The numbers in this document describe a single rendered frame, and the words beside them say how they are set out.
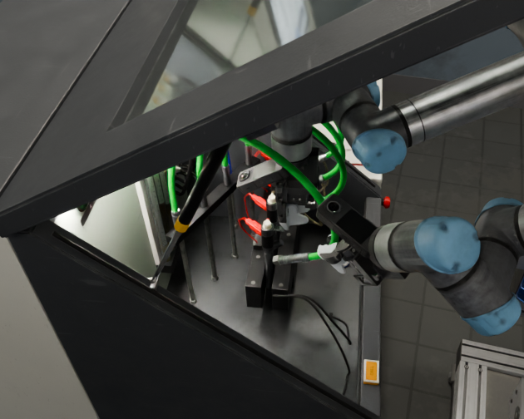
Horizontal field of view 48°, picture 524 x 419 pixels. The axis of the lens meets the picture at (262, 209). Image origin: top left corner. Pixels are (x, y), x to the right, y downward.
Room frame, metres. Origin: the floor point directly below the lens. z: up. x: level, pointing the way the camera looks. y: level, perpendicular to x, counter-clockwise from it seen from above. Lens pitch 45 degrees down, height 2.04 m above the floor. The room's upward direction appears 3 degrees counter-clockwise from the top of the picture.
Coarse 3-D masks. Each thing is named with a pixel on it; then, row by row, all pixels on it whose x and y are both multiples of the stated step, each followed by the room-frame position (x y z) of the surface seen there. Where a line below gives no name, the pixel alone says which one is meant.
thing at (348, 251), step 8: (376, 232) 0.61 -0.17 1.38; (336, 248) 0.65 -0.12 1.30; (344, 248) 0.63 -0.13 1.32; (352, 248) 0.62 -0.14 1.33; (368, 248) 0.59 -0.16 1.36; (344, 256) 0.63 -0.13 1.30; (352, 256) 0.62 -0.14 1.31; (360, 256) 0.62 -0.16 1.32; (352, 264) 0.64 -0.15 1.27; (360, 264) 0.61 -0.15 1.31; (368, 264) 0.61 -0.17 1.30; (376, 264) 0.57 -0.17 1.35; (360, 272) 0.61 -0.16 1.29; (368, 272) 0.60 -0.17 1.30; (376, 272) 0.60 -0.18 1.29; (384, 272) 0.59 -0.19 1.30; (392, 272) 0.58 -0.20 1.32; (360, 280) 0.61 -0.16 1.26; (368, 280) 0.60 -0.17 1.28
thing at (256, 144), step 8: (248, 144) 0.79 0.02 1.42; (256, 144) 0.78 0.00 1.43; (264, 144) 0.79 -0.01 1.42; (264, 152) 0.77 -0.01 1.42; (272, 152) 0.77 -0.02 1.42; (280, 160) 0.76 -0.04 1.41; (288, 160) 0.76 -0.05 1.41; (288, 168) 0.75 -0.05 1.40; (296, 168) 0.75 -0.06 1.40; (168, 176) 0.90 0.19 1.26; (296, 176) 0.74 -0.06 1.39; (304, 176) 0.74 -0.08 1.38; (168, 184) 0.90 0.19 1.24; (304, 184) 0.73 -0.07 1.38; (312, 184) 0.73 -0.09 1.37; (312, 192) 0.72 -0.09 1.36; (176, 200) 0.91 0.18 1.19; (320, 200) 0.72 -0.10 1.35; (176, 208) 0.90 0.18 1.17; (336, 240) 0.70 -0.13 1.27; (312, 256) 0.72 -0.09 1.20
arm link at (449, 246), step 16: (400, 224) 0.58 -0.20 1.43; (416, 224) 0.55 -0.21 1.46; (432, 224) 0.53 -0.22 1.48; (448, 224) 0.51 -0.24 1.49; (464, 224) 0.52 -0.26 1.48; (400, 240) 0.54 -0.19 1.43; (416, 240) 0.52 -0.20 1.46; (432, 240) 0.50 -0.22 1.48; (448, 240) 0.50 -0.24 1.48; (464, 240) 0.50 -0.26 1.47; (400, 256) 0.53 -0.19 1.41; (416, 256) 0.51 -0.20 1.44; (432, 256) 0.49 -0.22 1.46; (448, 256) 0.48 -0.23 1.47; (464, 256) 0.49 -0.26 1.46; (416, 272) 0.52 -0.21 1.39; (432, 272) 0.49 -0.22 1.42; (448, 272) 0.48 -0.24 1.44; (464, 272) 0.49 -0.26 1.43
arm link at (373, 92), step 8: (360, 88) 0.86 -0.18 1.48; (368, 88) 0.87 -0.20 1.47; (376, 88) 0.87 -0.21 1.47; (344, 96) 0.84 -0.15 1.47; (352, 96) 0.83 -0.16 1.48; (360, 96) 0.83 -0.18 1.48; (368, 96) 0.84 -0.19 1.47; (376, 96) 0.86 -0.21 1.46; (328, 104) 0.84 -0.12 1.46; (336, 104) 0.84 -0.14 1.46; (344, 104) 0.82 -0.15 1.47; (352, 104) 0.81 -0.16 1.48; (376, 104) 0.86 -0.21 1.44; (328, 112) 0.84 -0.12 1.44; (336, 112) 0.82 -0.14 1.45; (328, 120) 0.84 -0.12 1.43; (336, 120) 0.82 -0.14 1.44
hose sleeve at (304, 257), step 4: (280, 256) 0.77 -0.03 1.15; (284, 256) 0.76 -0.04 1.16; (288, 256) 0.76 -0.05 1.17; (292, 256) 0.75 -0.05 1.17; (296, 256) 0.74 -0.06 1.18; (300, 256) 0.74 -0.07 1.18; (304, 256) 0.73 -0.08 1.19; (308, 256) 0.73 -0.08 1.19; (280, 260) 0.76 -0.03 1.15; (284, 260) 0.75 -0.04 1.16; (288, 260) 0.75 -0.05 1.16; (292, 260) 0.74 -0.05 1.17; (296, 260) 0.74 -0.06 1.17; (300, 260) 0.73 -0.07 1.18; (304, 260) 0.73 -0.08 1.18; (308, 260) 0.72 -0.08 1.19; (312, 260) 0.73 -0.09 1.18
